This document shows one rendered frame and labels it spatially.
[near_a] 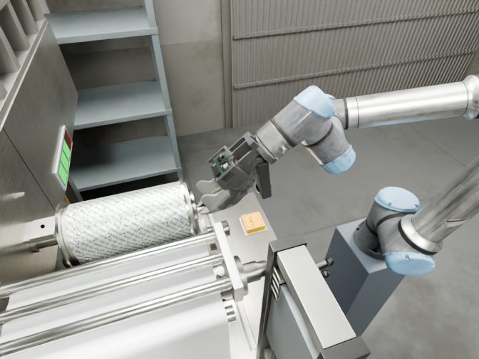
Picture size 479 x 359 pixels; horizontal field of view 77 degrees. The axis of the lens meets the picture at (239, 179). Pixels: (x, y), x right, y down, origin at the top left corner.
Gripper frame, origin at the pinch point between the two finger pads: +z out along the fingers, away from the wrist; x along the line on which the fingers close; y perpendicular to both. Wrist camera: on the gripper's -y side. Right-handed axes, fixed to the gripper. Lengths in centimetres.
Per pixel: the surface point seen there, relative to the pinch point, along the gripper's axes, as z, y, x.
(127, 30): 10, 5, -143
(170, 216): 4.0, 7.8, 2.9
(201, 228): 4.4, -2.6, 1.6
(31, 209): 26.4, 25.6, -8.7
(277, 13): -72, -86, -210
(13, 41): 16, 43, -57
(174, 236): 7.7, 3.4, 4.1
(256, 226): 5.9, -37.8, -14.8
